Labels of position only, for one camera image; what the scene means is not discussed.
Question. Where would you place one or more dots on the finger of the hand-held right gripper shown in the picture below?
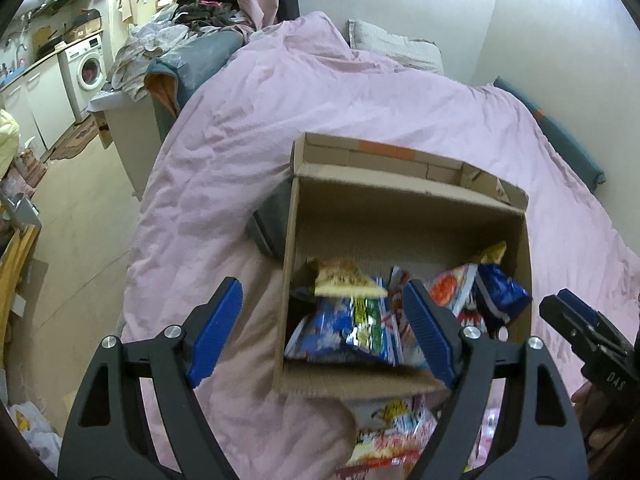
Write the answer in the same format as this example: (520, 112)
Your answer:
(570, 325)
(595, 315)

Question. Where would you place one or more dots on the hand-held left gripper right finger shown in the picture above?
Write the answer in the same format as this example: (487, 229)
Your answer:
(430, 330)

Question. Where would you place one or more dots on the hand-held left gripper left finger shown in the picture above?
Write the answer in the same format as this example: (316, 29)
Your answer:
(215, 330)

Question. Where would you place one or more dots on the light blue snack packet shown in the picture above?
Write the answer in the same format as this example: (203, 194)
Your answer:
(452, 287)

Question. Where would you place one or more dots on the dark blue snack packet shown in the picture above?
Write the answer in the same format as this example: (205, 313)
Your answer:
(502, 295)

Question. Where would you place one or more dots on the blue foil snack packet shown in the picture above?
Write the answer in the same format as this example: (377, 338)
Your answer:
(345, 330)

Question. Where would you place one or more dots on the white cartoon snack packet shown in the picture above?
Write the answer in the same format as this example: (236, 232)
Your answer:
(395, 417)

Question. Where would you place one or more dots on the yellow black snack packet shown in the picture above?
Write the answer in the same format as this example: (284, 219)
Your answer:
(494, 254)

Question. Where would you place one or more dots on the cream noodle snack packet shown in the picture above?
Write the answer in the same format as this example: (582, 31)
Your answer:
(345, 277)

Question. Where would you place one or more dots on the brown cardboard box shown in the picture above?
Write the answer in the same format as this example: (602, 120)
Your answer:
(400, 230)

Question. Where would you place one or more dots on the pink clear snack packet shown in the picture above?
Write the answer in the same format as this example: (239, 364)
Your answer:
(487, 430)

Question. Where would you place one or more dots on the orange red snack packet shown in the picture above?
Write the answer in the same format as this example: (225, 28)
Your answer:
(385, 450)

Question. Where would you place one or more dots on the person's right hand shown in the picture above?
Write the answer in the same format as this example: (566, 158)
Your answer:
(584, 396)

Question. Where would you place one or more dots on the pink blanket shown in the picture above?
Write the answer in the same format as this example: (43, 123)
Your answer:
(210, 185)

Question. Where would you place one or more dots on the teal bolster cushion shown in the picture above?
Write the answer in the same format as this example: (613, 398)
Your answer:
(555, 132)

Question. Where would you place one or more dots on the white chest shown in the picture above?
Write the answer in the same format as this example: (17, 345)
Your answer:
(135, 145)

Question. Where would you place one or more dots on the wooden rack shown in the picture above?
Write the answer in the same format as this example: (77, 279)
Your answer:
(15, 280)

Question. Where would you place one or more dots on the white plastic bag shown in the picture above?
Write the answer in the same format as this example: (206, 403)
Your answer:
(35, 435)

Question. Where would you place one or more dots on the patterned floor rug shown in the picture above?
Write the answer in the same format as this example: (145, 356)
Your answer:
(75, 140)

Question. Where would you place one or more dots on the blue-grey cloth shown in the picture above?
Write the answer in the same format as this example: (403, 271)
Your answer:
(205, 55)

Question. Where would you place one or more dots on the pale yellow duvet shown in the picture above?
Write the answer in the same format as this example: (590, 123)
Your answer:
(7, 140)

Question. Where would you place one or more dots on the grey pillow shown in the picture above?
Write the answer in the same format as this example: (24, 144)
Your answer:
(395, 45)

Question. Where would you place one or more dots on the white washing machine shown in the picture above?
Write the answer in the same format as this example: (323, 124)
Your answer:
(82, 75)

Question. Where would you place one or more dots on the white kitchen cabinets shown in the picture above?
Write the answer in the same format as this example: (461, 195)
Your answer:
(35, 105)

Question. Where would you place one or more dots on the pile of dark clothes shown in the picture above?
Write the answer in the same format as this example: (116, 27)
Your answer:
(210, 7)

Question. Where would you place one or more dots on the brown storage box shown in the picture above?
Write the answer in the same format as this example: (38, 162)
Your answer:
(85, 27)

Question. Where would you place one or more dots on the small cardboard carton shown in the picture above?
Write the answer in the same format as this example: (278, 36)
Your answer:
(41, 39)

